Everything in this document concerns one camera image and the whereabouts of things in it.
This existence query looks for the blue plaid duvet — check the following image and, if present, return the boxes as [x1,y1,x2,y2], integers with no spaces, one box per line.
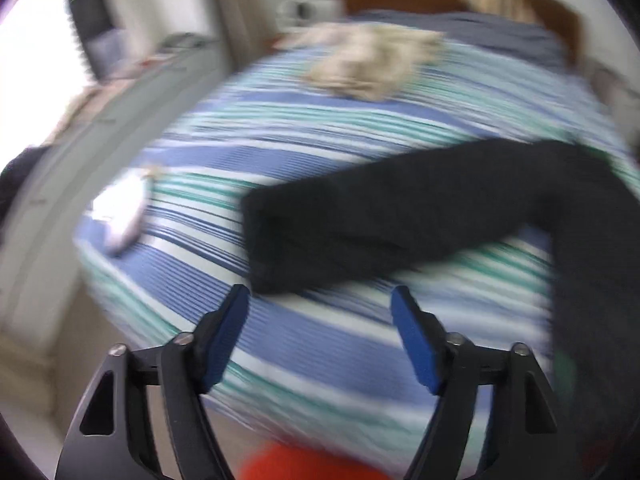
[350,10,570,73]

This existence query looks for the orange chair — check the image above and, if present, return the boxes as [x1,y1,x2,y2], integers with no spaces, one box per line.
[238,443,388,480]

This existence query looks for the striped blue green bed sheet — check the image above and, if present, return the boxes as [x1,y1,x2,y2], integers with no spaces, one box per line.
[75,14,639,474]

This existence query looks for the cream fleece blanket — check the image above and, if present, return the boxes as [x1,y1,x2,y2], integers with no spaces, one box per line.
[274,22,446,102]

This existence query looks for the beige curtain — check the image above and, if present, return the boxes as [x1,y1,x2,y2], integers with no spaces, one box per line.
[216,0,274,70]

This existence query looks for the black puffer jacket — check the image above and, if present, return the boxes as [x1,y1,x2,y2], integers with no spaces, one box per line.
[241,139,639,460]

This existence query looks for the small white fan heater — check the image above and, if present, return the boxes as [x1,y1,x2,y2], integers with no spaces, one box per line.
[277,1,314,26]

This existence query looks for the striped tan pillow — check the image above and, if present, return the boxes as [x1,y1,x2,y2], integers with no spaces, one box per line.
[464,0,542,25]

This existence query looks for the white low drawer cabinet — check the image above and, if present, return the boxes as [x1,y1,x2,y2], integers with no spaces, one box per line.
[1,35,230,353]

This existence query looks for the white cloth on bed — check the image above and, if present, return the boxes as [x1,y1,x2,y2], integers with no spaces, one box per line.
[91,165,162,256]

